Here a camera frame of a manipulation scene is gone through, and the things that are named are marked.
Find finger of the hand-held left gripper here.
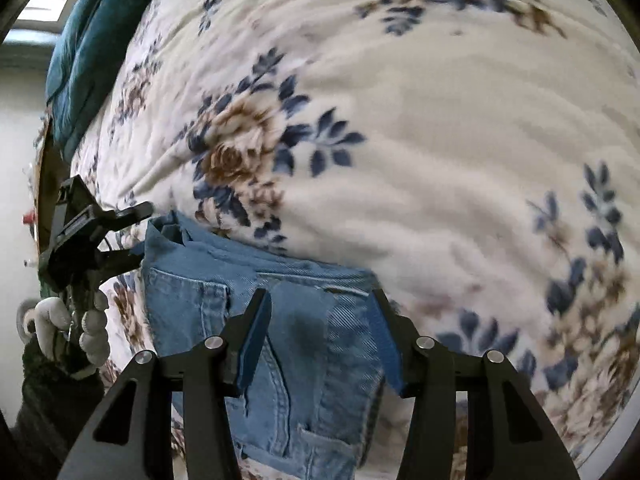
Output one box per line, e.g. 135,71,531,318
97,201,155,233
92,250,146,281

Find wooden bed frame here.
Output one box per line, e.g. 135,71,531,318
32,115,68,261

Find person's left forearm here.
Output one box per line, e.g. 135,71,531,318
10,335,106,480

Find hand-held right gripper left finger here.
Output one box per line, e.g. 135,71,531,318
56,287,273,480

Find round white appliance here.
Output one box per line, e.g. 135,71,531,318
15,300,36,346

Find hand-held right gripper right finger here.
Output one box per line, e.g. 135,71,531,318
367,287,583,480

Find white floral blanket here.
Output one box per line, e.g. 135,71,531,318
70,0,640,480

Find teal pillow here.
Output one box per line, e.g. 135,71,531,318
45,0,176,161

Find person's left hand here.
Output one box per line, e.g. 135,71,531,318
25,290,111,378

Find blue denim pants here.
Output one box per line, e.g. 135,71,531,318
131,210,401,480

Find window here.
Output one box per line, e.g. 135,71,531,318
0,0,96,46

